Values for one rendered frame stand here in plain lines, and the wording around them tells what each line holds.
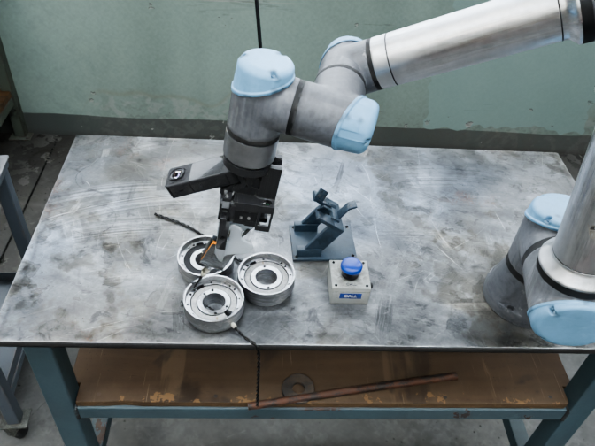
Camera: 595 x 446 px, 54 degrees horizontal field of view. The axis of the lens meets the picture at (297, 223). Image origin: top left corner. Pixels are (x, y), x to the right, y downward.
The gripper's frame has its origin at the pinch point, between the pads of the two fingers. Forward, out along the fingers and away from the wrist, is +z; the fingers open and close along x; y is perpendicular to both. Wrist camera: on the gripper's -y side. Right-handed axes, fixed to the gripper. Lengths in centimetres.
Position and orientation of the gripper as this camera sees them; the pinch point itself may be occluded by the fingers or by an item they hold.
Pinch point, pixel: (218, 247)
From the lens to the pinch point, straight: 97.5
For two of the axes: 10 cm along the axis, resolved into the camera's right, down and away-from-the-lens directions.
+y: 9.8, 1.4, 1.5
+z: -2.1, 7.1, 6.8
